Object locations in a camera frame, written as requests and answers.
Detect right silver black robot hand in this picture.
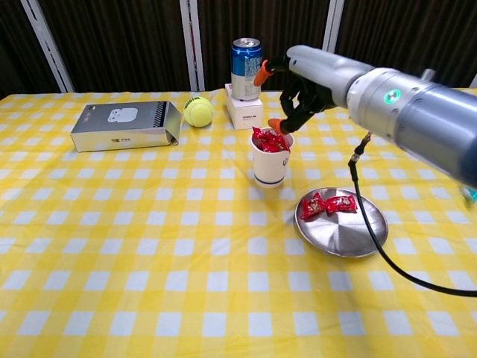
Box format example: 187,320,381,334
253,45,376,135

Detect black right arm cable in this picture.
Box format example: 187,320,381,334
347,132,477,298

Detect blue silver drink can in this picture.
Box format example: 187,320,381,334
230,37,264,101

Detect black pleated curtain panel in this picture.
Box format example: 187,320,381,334
335,0,477,94
0,0,63,100
37,0,195,93
197,0,332,92

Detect white paper cup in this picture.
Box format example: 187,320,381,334
251,126,295,189

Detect silver earbuds box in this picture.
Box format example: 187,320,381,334
69,100,183,153

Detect silver metal plate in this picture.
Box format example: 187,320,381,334
294,186,389,259

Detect small white cardboard box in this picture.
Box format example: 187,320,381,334
224,83,264,131

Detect yellow tennis ball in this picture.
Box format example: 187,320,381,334
183,95,215,128

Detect yellow white checked tablecloth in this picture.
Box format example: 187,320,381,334
0,87,477,358

